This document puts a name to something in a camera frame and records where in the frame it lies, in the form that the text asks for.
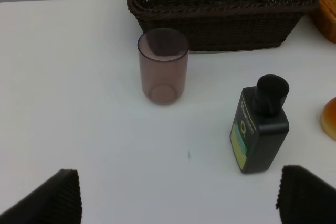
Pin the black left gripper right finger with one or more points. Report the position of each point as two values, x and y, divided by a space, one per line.
304 197

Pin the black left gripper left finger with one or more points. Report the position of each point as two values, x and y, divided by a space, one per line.
57 200

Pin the black pump bottle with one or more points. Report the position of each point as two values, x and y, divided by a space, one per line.
260 125

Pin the translucent purple plastic cup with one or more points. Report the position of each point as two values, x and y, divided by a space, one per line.
163 59

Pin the orange wicker basket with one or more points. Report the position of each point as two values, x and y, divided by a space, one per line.
324 19

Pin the dark brown wicker basket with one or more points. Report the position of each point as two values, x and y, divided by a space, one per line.
224 25

